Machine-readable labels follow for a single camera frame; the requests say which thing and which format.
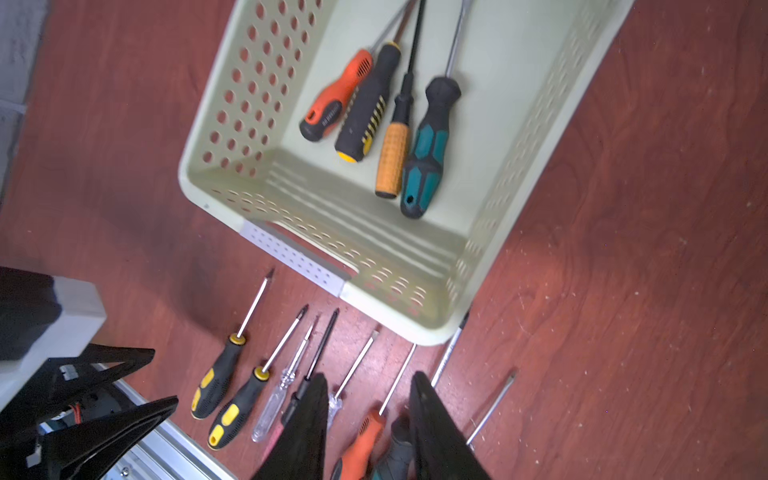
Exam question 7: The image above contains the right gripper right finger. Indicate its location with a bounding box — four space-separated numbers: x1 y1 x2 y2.
409 371 489 480

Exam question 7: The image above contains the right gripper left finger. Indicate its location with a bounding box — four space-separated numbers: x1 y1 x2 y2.
252 373 328 479

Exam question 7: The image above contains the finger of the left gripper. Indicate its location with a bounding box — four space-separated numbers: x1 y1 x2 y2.
1 396 179 479
1 344 155 435

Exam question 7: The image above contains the yellow orange handle screwdriver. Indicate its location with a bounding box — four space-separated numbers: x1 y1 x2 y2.
375 0 426 199

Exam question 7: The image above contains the black yellow long screwdriver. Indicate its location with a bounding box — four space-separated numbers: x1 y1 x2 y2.
335 1 416 163

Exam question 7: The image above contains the orange short screwdriver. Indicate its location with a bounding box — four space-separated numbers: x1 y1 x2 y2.
465 370 517 450

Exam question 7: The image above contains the large green black screwdriver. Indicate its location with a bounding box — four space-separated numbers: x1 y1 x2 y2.
369 322 488 479

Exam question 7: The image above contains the orange black small screwdriver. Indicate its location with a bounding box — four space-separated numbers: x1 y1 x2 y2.
331 344 417 480

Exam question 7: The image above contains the light green plastic bin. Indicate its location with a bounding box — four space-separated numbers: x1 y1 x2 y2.
178 1 632 346

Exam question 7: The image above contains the clear handle tester screwdriver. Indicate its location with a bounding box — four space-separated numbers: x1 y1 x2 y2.
251 317 318 443

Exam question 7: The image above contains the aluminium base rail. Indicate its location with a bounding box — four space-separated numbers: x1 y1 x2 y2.
101 377 241 480

